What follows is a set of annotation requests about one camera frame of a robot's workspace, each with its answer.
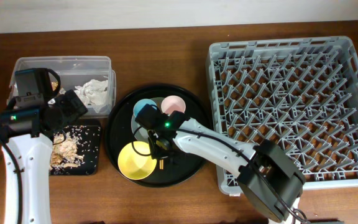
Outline grey plate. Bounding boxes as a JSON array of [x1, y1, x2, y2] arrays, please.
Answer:
[[131, 97, 164, 142]]

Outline pink cup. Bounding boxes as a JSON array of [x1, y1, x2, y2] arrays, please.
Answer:
[[161, 95, 186, 114]]

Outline wooden chopstick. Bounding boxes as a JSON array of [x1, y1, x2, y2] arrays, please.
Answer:
[[159, 159, 164, 170]]

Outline blue cup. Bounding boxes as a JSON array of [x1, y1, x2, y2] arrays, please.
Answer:
[[133, 99, 158, 118]]

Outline yellow bowl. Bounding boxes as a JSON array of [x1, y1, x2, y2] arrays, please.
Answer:
[[117, 141, 157, 180]]

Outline white tissue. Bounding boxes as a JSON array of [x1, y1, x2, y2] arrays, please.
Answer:
[[73, 79, 109, 114]]

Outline food scraps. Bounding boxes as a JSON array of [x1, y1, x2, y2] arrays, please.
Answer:
[[48, 126, 101, 171]]

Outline gold foil wrapper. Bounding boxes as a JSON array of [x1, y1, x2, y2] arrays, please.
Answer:
[[51, 82, 58, 91]]

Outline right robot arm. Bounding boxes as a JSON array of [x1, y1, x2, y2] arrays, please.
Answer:
[[135, 105, 308, 223]]

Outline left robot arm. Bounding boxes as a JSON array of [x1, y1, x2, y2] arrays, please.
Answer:
[[0, 68, 88, 223]]

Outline clear plastic waste bin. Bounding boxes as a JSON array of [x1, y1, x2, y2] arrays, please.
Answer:
[[14, 56, 116, 118]]

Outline grey dishwasher rack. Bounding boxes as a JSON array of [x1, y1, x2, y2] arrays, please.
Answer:
[[206, 36, 358, 190]]

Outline black round tray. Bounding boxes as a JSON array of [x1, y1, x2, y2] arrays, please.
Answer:
[[104, 84, 213, 188]]

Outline black rectangular tray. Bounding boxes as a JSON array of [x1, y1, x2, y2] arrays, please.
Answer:
[[48, 118, 103, 177]]

